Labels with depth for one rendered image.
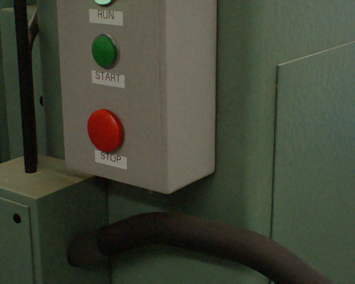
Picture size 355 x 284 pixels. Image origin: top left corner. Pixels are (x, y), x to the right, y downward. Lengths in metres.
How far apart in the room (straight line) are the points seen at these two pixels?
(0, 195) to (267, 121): 0.22
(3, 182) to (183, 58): 0.20
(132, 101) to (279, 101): 0.11
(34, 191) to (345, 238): 0.30
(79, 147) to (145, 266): 0.13
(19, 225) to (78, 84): 0.13
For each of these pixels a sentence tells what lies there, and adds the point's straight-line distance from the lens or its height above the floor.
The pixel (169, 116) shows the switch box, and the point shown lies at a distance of 0.46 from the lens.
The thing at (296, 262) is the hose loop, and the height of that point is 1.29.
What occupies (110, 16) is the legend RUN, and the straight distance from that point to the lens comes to 0.48.
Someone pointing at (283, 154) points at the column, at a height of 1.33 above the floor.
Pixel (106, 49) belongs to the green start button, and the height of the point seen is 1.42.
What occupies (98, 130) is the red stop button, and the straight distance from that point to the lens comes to 0.49.
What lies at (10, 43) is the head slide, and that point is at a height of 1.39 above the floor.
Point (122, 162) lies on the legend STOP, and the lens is 0.50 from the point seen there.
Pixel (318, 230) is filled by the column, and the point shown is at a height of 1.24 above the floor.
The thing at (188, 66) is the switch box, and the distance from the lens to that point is 0.47.
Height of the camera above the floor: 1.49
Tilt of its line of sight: 17 degrees down
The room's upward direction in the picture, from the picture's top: straight up
